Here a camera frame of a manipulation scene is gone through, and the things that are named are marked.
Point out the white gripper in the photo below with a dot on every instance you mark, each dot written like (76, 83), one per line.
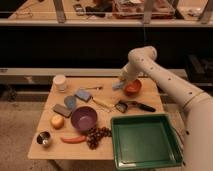
(128, 75)

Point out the light blue towel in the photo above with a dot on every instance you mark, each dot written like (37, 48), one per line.
(118, 85)

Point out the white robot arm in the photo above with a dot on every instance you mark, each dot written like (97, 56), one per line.
(195, 102)

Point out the cluttered background tray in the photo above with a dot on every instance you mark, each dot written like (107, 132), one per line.
(135, 9)

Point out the green plastic tray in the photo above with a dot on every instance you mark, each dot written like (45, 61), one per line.
(144, 142)

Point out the orange bowl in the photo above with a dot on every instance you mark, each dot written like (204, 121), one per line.
(133, 88)

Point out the small metal spoon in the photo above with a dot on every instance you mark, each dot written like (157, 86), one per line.
(95, 88)

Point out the blue sponge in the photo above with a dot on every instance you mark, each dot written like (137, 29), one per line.
(83, 95)

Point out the purple bowl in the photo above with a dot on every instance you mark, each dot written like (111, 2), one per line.
(84, 118)

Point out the blue-grey flat lid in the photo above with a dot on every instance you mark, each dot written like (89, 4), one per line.
(70, 102)

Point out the white cup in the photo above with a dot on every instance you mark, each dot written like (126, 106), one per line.
(60, 82)

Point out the bunch of dark grapes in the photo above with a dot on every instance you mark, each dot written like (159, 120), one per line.
(95, 135)

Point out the dark rectangular block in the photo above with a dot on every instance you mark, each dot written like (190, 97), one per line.
(62, 110)

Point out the yellow apple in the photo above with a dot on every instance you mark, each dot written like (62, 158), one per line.
(57, 121)

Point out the orange carrot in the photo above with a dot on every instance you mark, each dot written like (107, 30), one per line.
(74, 140)

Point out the small metal cup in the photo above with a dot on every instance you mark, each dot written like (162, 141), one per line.
(44, 139)

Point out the wooden-handled brush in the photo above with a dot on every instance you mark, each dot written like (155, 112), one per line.
(107, 106)

